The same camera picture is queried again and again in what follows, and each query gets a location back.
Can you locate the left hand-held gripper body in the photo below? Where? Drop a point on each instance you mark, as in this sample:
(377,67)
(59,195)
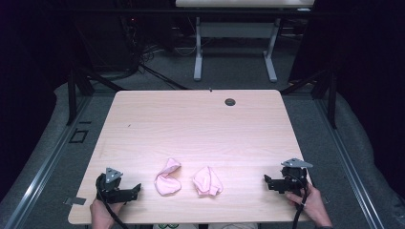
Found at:
(111,189)

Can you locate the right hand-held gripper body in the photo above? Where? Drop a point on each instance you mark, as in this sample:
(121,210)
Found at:
(294,178)

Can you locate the pink cloth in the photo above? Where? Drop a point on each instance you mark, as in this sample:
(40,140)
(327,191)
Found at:
(167,181)
(207,183)

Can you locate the person's left hand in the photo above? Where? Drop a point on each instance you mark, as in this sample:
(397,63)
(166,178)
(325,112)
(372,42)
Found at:
(103,213)

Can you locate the person's right hand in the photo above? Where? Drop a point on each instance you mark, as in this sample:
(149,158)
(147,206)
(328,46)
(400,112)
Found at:
(313,203)

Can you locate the round table grommet hole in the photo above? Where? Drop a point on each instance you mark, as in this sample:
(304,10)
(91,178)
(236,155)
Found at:
(230,102)

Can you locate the black metal stand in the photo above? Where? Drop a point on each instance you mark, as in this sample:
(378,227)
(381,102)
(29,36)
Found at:
(321,89)
(76,92)

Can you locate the white table with grey legs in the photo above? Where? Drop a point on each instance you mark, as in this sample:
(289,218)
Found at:
(235,28)

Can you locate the grey metal table bracket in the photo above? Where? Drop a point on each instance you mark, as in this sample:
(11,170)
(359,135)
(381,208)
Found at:
(75,201)

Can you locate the aluminium floor rail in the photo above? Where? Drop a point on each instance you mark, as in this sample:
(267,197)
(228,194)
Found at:
(41,171)
(347,165)

